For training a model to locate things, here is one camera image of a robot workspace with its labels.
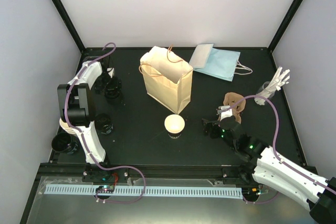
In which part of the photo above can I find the single paper cup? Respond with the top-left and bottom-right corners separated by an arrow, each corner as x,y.
164,114 -> 185,139

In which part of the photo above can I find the brown paper bag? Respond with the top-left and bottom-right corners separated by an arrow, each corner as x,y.
139,46 -> 193,114

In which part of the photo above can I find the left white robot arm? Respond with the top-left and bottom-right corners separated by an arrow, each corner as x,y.
57,57 -> 114,182

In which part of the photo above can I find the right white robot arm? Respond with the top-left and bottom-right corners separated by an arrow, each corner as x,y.
202,116 -> 335,223

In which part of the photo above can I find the black cup lids stack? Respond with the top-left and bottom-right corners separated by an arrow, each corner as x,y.
104,77 -> 123,104

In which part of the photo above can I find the blue paper bag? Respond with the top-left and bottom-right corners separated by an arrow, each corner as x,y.
189,44 -> 253,82

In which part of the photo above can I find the paper cup stack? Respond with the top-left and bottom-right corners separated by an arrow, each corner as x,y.
59,118 -> 76,135

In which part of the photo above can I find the right small circuit board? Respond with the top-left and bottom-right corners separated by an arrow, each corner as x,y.
241,186 -> 269,196

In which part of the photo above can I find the small circuit board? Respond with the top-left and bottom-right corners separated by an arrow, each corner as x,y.
96,185 -> 114,194
241,186 -> 269,196

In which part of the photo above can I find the black cup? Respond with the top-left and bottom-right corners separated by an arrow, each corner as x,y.
51,132 -> 79,155

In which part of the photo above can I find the left small circuit board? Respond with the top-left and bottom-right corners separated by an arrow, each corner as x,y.
96,185 -> 114,194

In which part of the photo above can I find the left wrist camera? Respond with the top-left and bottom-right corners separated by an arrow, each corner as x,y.
107,68 -> 115,78

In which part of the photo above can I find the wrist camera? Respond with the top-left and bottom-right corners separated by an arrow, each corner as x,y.
216,105 -> 233,121
107,68 -> 115,78

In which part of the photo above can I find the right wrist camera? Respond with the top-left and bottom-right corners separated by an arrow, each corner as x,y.
216,105 -> 233,121

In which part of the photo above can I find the black mounting rail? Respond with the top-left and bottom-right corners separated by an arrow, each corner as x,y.
36,163 -> 251,184

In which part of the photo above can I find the left black frame post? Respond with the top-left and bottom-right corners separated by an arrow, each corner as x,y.
51,0 -> 86,52

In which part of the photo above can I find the black frame post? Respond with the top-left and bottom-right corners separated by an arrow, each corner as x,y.
51,0 -> 86,52
268,0 -> 303,52

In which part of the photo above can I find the light blue cable duct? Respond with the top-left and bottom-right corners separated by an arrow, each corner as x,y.
44,184 -> 243,199

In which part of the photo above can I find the right black frame post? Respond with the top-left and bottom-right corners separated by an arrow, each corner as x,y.
268,0 -> 303,52

